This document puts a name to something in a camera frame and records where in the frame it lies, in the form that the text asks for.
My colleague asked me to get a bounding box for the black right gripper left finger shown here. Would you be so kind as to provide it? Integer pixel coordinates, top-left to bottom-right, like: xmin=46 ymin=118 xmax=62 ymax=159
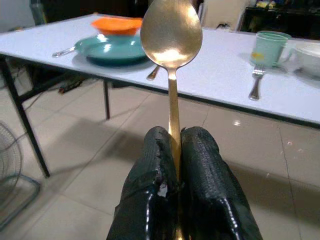
xmin=106 ymin=126 xmax=181 ymax=240

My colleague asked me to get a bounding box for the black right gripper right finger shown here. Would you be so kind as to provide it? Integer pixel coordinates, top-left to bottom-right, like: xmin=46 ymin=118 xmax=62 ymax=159
xmin=179 ymin=126 xmax=264 ymax=240

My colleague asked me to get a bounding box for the gold metal spoon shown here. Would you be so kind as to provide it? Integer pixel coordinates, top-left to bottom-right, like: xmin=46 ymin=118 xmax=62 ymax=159
xmin=139 ymin=0 xmax=203 ymax=240

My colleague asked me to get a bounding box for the white folding table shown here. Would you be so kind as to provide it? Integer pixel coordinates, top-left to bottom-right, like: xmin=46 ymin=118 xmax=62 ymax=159
xmin=0 ymin=13 xmax=320 ymax=178

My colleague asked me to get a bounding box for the silver fork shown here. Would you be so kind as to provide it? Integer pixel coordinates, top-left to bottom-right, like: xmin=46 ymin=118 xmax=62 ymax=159
xmin=248 ymin=63 xmax=266 ymax=101

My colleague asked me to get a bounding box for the teal plate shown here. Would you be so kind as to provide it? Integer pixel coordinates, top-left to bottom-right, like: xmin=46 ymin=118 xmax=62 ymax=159
xmin=74 ymin=34 xmax=149 ymax=65

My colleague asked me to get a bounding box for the standing fan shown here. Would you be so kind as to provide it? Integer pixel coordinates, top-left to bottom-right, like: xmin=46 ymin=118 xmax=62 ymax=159
xmin=0 ymin=121 xmax=41 ymax=232

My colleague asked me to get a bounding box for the light green cup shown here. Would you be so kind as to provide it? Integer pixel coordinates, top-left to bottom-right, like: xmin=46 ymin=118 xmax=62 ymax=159
xmin=249 ymin=30 xmax=294 ymax=68

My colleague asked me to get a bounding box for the silver cutlery beside teal plate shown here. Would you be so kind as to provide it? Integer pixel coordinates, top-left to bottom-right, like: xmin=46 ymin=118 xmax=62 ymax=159
xmin=52 ymin=46 xmax=77 ymax=58

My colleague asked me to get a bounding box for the white bowl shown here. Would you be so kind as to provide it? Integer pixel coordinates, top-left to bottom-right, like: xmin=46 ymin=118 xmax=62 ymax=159
xmin=292 ymin=42 xmax=320 ymax=79

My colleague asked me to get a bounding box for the orange bowl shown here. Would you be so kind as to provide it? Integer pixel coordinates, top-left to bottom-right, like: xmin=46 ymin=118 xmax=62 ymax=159
xmin=90 ymin=16 xmax=143 ymax=36

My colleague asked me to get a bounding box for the black cabinet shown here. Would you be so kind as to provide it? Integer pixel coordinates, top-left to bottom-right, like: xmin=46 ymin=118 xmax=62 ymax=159
xmin=239 ymin=6 xmax=320 ymax=41

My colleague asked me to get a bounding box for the gold cutlery handle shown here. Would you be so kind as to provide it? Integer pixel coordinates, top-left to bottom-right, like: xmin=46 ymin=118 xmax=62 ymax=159
xmin=146 ymin=65 xmax=161 ymax=81

